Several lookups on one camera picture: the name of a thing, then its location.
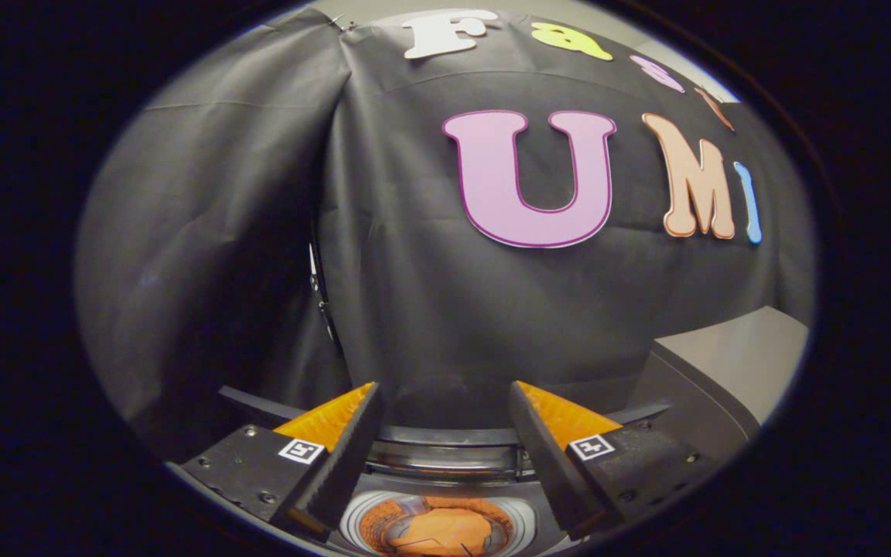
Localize yellow clothes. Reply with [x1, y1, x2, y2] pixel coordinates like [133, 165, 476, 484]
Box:
[359, 497, 514, 557]

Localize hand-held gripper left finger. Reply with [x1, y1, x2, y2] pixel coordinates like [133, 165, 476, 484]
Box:
[169, 381, 384, 544]

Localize black backdrop cloth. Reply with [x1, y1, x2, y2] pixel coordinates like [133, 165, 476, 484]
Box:
[74, 8, 816, 457]

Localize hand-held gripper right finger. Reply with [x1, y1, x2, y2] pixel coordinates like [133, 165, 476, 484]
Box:
[507, 381, 719, 544]

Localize black stand pole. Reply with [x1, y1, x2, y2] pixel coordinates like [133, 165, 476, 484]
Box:
[308, 240, 346, 358]

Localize white cabinet with grey top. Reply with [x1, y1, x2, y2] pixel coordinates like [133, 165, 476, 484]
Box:
[631, 306, 810, 465]

